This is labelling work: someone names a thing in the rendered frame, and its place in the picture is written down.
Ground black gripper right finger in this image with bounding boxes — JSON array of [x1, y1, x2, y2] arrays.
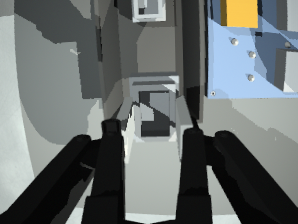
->
[[175, 95, 298, 224]]

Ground yellow rectangular block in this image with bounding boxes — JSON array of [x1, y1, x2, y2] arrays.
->
[[220, 0, 258, 28]]

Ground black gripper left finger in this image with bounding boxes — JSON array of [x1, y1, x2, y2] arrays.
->
[[0, 97, 135, 224]]

